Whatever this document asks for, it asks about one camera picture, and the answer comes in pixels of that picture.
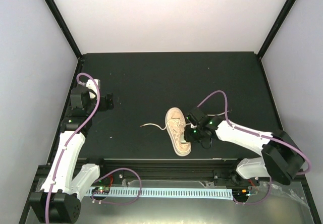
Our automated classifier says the white shoelace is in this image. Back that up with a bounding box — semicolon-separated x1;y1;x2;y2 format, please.
140;110;231;131

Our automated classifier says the beige sneaker shoe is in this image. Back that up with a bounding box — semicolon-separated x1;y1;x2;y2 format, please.
165;107;191;157

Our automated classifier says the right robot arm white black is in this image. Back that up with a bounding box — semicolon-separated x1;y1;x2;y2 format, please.
184;107;305;185

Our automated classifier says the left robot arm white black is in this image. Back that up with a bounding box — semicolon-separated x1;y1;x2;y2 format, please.
29;79;114;223

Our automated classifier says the right small circuit board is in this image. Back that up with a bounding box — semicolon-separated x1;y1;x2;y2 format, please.
238;189;258;197

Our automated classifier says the small circuit board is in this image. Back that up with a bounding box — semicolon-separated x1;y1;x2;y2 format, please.
91;186;110;194
238;189;258;197

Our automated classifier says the left small circuit board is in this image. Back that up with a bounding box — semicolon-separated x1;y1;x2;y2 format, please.
91;186;110;194

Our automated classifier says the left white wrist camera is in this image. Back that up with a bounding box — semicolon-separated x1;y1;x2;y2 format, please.
86;79;100;99

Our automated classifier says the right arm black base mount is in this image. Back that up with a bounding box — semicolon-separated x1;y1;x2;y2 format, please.
212;169;259;187

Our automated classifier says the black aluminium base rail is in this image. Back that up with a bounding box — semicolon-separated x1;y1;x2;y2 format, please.
77;158;237;180

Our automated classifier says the white slotted cable duct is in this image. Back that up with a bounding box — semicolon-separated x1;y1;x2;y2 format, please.
86;187;233;200

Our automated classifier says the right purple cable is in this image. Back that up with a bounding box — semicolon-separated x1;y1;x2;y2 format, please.
196;90;312;206

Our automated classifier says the left black frame post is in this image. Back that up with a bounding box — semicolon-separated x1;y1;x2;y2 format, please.
44;0;82;59

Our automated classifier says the black frame post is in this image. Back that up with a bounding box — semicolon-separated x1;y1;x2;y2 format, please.
44;0;82;59
257;0;297;60

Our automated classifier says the right black frame post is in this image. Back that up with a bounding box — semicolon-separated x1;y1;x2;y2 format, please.
257;0;297;60

